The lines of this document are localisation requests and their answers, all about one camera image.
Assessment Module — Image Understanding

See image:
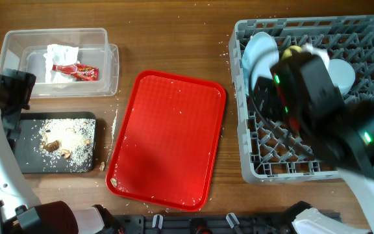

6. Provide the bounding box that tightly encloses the light blue plate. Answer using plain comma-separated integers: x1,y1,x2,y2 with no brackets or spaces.
242,32,279,96

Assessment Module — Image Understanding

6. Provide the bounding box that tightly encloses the yellow cup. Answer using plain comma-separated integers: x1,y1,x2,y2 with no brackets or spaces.
281,45,302,60

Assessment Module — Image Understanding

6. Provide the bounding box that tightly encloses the white napkin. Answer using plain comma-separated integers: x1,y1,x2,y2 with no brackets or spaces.
44,44,79,83

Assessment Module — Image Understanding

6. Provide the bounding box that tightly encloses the red snack wrapper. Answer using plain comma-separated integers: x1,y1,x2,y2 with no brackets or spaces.
52,63,99,81

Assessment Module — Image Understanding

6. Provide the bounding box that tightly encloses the light blue bowl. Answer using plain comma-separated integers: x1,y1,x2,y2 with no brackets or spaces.
328,59,355,96

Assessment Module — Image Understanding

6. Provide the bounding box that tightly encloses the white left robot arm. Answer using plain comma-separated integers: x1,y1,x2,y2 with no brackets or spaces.
0,70,125,233

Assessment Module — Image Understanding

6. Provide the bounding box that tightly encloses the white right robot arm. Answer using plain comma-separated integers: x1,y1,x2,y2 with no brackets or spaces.
248,51,374,233

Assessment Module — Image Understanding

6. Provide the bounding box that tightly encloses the grey dishwasher rack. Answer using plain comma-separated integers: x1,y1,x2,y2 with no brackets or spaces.
229,15,374,184

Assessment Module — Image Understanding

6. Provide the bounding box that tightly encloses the black tray bin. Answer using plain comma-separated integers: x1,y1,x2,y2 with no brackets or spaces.
12,112,96,174

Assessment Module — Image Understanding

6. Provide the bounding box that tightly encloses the clear plastic bin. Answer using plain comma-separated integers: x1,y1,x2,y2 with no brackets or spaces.
0,28,119,99

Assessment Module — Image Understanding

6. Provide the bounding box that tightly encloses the red plastic tray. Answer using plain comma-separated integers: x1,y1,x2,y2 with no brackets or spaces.
105,70,227,212

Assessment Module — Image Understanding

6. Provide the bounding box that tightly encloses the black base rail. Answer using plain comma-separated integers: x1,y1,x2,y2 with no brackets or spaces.
115,213,296,234

